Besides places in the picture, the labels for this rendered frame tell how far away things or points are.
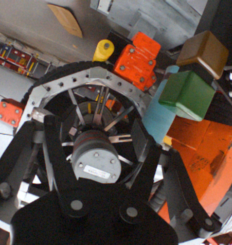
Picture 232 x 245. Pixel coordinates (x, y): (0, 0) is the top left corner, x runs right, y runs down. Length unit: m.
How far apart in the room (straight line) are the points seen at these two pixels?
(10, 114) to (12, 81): 0.44
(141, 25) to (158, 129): 0.51
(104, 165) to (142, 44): 0.41
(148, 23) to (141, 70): 0.32
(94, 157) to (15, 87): 0.70
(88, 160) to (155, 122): 0.21
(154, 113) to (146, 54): 0.22
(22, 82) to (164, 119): 0.78
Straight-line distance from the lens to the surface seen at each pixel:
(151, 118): 0.43
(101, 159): 0.39
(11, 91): 0.96
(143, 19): 0.79
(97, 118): 0.61
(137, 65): 0.53
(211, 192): 0.71
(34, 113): 0.28
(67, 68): 0.58
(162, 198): 0.42
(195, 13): 0.80
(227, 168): 0.72
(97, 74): 0.49
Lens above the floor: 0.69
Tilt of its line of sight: 4 degrees up
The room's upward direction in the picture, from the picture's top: 153 degrees counter-clockwise
